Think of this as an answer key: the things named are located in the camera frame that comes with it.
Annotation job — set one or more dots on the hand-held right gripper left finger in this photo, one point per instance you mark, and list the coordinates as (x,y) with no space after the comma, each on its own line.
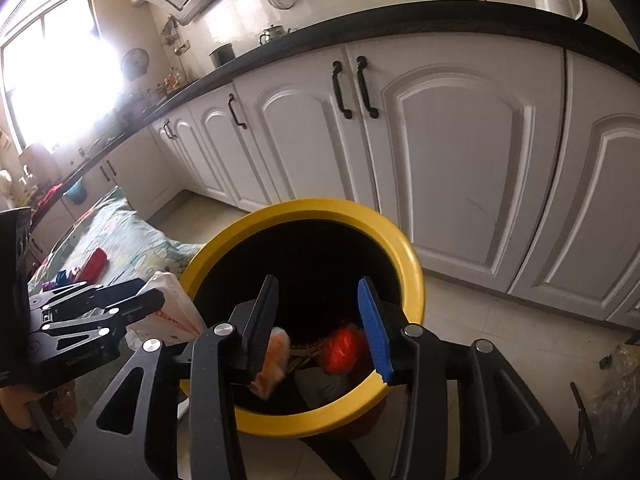
(260,330)

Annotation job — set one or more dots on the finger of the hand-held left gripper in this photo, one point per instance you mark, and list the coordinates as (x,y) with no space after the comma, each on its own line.
(125,291)
(142,307)

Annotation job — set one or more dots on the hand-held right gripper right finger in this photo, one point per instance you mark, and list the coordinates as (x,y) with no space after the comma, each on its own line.
(375,330)

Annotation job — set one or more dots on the white orange-printed plastic bag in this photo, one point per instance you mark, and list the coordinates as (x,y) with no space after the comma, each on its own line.
(170,310)

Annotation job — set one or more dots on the peach plastic wrapper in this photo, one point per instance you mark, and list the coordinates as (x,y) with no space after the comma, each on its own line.
(272,360)

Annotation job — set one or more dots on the red plastic bag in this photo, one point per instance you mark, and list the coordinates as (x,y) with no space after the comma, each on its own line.
(345,350)

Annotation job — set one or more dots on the red snack wrapper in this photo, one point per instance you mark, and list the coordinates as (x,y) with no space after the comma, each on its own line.
(92,265)

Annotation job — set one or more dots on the blue plastic bag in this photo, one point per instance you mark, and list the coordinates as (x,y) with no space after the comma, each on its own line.
(61,277)

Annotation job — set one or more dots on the brown snack bar wrapper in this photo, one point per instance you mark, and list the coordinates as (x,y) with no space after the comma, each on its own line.
(307,355)

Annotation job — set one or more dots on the yellow-rimmed black trash bin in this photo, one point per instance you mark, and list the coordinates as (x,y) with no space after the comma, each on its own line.
(300,210)

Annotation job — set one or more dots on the person's left hand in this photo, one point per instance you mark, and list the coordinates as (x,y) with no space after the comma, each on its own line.
(20,410)

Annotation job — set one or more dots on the printed cartoon blanket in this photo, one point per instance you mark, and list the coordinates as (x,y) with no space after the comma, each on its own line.
(130,240)

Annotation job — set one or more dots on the red cloth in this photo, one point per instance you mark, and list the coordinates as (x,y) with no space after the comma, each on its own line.
(50,196)

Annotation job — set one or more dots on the white lower cabinets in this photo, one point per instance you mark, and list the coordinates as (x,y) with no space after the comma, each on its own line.
(450,160)

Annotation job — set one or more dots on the bright window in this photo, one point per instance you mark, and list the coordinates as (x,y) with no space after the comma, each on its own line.
(60,75)

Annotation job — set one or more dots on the yellow oil bottle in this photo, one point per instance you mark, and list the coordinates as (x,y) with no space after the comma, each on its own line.
(175,80)

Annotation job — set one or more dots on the clear plastic bag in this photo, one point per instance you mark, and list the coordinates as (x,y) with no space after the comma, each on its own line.
(610,400)

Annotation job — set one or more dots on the dark metal canister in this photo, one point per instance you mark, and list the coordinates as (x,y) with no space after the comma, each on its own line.
(222,57)

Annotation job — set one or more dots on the hanging utensil rack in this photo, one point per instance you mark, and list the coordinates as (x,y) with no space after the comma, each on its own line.
(175,35)

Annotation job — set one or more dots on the steel teapot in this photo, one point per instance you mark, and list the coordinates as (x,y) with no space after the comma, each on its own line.
(274,35)

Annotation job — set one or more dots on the black kitchen countertop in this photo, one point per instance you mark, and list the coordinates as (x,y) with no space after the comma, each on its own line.
(350,20)

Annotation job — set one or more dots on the round wall fan cover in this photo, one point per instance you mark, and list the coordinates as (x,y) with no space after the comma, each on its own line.
(136,64)

